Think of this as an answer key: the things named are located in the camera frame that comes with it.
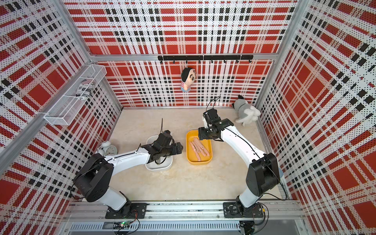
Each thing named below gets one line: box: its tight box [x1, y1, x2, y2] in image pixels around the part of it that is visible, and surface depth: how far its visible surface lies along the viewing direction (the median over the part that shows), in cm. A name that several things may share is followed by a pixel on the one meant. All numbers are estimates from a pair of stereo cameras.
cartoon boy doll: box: [181, 67, 197, 92], surface depth 93 cm
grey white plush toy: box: [232, 94, 261, 127], surface depth 109 cm
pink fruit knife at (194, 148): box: [188, 141, 202, 162], surface depth 97 cm
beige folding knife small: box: [194, 138, 205, 150], surface depth 100 cm
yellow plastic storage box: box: [186, 129, 213, 166], surface depth 95 cm
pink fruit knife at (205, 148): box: [198, 138, 210, 157], surface depth 98 cm
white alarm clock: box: [97, 141, 118, 157], surface depth 88 cm
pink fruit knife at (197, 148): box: [191, 141, 207, 157], surface depth 98 cm
